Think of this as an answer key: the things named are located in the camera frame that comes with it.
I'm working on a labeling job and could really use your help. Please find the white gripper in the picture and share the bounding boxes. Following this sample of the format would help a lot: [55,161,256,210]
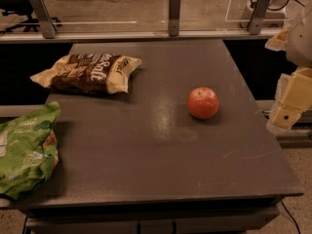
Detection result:
[264,0,312,136]

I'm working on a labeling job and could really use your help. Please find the red apple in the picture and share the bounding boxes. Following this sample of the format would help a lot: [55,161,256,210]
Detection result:
[187,87,219,120]

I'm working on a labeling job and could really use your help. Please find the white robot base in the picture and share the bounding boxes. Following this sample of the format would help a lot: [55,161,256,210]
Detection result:
[240,0,290,28]

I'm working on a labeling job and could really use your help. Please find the brown chip bag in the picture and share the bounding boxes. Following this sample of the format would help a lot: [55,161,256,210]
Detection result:
[30,54,141,94]

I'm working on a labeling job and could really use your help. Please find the green chip bag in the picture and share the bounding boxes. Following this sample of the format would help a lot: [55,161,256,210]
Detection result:
[0,101,60,202]

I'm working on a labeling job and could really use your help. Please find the glass barrier panel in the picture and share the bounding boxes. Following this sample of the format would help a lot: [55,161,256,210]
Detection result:
[0,0,310,42]

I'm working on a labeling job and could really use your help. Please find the black office chair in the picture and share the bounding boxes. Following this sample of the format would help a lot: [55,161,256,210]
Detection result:
[0,0,62,35]

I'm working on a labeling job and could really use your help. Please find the right metal bracket post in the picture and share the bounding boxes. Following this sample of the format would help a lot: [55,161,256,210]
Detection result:
[248,0,271,35]

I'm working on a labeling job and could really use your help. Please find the metal bracket post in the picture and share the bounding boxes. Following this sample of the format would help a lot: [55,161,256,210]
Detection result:
[168,0,180,37]
[248,0,271,35]
[29,0,57,39]

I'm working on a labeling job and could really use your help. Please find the black cable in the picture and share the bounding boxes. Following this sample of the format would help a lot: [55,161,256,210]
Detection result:
[280,199,302,234]

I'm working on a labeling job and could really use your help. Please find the middle metal bracket post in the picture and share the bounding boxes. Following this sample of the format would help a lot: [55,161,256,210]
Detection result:
[168,0,180,37]

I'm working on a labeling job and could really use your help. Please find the left metal bracket post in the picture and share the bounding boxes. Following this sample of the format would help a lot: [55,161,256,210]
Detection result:
[29,0,57,39]

